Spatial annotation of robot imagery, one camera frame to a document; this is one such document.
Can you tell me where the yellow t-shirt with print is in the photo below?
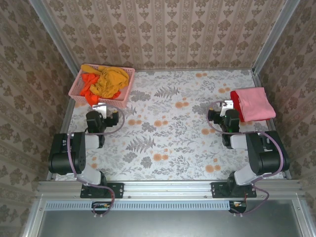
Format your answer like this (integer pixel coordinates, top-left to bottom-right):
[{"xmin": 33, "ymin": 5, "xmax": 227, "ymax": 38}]
[{"xmin": 80, "ymin": 64, "xmax": 130, "ymax": 99}]

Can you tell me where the red folded t-shirt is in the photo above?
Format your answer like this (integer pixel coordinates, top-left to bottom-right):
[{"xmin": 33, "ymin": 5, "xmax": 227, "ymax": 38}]
[{"xmin": 230, "ymin": 90, "xmax": 271, "ymax": 123}]

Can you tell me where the pink folded t-shirt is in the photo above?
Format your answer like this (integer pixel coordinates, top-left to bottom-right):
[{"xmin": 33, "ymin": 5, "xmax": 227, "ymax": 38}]
[{"xmin": 235, "ymin": 86, "xmax": 277, "ymax": 122}]

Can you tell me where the pink plastic basket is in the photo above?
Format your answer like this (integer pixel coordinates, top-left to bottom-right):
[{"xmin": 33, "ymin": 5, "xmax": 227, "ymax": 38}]
[{"xmin": 68, "ymin": 64, "xmax": 136, "ymax": 106}]

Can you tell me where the orange t-shirt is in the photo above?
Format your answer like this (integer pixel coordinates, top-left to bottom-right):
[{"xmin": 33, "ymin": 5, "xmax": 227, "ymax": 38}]
[{"xmin": 79, "ymin": 73, "xmax": 121, "ymax": 106}]

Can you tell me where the floral table cloth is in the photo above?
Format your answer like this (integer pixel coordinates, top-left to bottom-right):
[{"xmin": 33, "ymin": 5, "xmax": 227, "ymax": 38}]
[{"xmin": 55, "ymin": 69, "xmax": 284, "ymax": 181}]

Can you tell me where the grey metal sheet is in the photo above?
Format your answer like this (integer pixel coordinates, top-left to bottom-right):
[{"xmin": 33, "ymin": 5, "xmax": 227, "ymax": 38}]
[{"xmin": 37, "ymin": 199, "xmax": 307, "ymax": 237}]

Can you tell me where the aluminium side rail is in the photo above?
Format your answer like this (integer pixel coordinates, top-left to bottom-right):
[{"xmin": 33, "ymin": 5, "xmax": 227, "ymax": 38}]
[
  {"xmin": 46, "ymin": 98, "xmax": 76, "ymax": 181},
  {"xmin": 251, "ymin": 70, "xmax": 292, "ymax": 180}
]

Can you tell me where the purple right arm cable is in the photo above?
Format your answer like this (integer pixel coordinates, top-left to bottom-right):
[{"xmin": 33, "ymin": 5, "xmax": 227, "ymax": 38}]
[{"xmin": 206, "ymin": 100, "xmax": 284, "ymax": 218}]

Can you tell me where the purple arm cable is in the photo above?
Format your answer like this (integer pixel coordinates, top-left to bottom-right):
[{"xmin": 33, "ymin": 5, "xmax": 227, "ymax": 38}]
[
  {"xmin": 67, "ymin": 103, "xmax": 125, "ymax": 219},
  {"xmin": 206, "ymin": 100, "xmax": 284, "ymax": 218}
]

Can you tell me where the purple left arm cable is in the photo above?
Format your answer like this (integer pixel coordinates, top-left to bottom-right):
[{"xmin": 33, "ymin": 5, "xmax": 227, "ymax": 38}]
[{"xmin": 67, "ymin": 103, "xmax": 125, "ymax": 219}]

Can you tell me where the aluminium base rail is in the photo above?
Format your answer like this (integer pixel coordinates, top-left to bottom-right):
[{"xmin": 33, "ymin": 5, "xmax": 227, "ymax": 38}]
[{"xmin": 37, "ymin": 180, "xmax": 303, "ymax": 198}]

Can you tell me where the aluminium corner post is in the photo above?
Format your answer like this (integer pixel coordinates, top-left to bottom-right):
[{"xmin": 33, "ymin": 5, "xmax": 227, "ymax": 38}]
[
  {"xmin": 251, "ymin": 0, "xmax": 301, "ymax": 75},
  {"xmin": 28, "ymin": 0, "xmax": 82, "ymax": 72}
]

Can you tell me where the grey slotted cable duct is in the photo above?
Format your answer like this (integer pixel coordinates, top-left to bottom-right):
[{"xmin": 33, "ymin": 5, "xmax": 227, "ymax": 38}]
[{"xmin": 45, "ymin": 200, "xmax": 231, "ymax": 211}]

